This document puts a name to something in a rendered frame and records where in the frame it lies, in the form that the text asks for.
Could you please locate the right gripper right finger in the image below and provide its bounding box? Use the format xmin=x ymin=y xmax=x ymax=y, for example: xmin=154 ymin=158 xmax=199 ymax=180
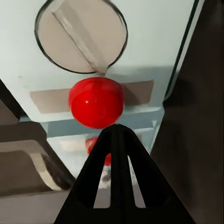
xmin=117 ymin=124 xmax=196 ymax=224

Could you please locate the microwave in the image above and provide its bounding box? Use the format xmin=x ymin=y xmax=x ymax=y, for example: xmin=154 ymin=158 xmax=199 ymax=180
xmin=0 ymin=0 xmax=205 ymax=129

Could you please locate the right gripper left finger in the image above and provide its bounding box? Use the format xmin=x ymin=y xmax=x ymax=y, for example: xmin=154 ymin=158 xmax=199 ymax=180
xmin=53 ymin=124 xmax=124 ymax=224

